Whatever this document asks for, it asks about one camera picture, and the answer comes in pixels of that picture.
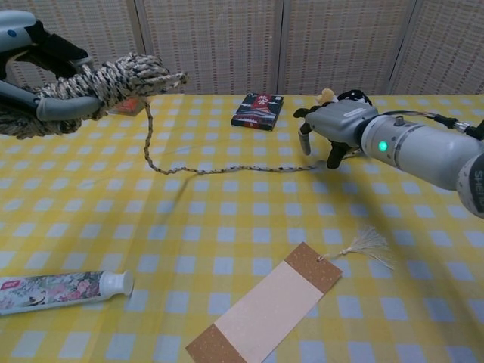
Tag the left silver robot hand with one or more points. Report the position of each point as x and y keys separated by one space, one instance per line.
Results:
x=56 y=107

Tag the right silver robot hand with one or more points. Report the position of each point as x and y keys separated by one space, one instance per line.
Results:
x=340 y=121

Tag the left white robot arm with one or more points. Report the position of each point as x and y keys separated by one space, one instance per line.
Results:
x=7 y=34

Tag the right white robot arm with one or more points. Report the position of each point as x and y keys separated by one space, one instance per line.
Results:
x=423 y=151

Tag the black and white plush doll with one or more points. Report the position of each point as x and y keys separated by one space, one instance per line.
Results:
x=355 y=97

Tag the clear box with red ornaments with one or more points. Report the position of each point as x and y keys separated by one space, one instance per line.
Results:
x=126 y=106

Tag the dark pagoda print card box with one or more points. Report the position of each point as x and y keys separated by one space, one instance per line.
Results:
x=257 y=113

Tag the woven bamboo folding screen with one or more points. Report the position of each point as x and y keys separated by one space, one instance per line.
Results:
x=242 y=45

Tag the yellow checked tablecloth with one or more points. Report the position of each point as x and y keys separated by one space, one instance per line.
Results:
x=227 y=227

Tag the floral toothpaste tube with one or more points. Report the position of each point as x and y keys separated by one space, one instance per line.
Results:
x=56 y=291

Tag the brown pink tasselled bookmark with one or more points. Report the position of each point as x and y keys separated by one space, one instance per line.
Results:
x=272 y=302

